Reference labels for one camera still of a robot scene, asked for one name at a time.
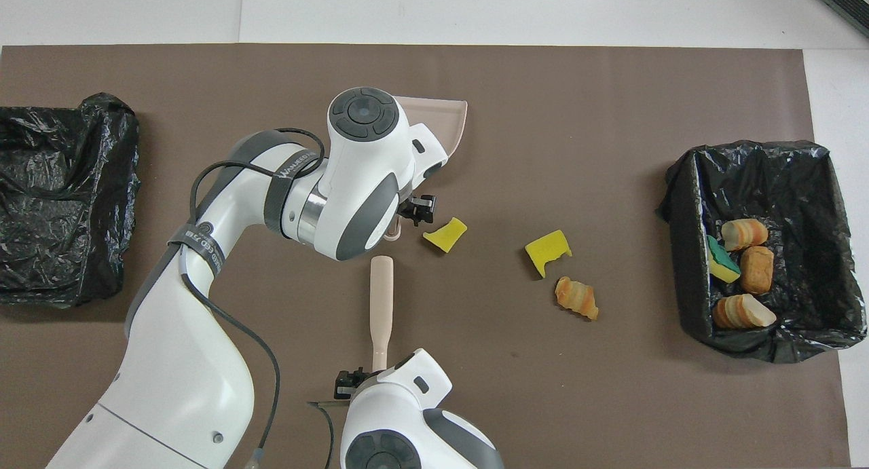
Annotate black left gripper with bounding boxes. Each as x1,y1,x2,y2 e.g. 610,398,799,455
397,195,436,225

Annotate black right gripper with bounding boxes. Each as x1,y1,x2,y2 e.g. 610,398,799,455
333,369,371,400

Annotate beige plastic dustpan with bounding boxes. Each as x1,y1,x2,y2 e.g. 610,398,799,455
386,96,469,242

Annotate beige brush with black bristles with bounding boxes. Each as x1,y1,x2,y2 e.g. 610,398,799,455
370,255,395,373

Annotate golden flaky croissant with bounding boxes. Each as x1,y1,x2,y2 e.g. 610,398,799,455
554,276,600,321

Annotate yellow green-backed sponge piece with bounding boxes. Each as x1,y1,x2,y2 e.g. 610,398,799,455
705,235,741,284

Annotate striped orange croissant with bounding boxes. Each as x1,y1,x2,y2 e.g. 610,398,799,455
720,217,770,252

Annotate croissant with pale underside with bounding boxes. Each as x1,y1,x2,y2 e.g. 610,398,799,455
711,293,777,331

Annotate brown bread roll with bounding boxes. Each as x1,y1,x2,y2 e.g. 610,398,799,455
739,246,775,295

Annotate bin lined with black bag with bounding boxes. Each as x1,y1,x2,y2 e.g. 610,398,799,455
0,92,141,309
656,140,868,363

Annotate brown table mat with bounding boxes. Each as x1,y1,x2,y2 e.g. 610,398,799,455
0,44,851,469

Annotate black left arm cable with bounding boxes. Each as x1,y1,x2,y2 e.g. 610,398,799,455
189,128,328,469

